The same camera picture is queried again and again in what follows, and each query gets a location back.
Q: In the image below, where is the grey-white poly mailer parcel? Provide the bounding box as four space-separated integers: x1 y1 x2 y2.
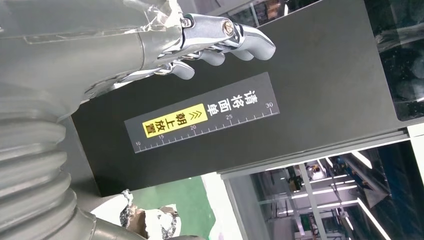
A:
91 189 182 240

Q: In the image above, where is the black inbound scanner machine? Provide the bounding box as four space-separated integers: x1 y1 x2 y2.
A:
57 0 424 213

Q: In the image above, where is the ruler sticker with yellow patch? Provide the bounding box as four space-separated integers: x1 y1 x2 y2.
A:
124 71 281 155

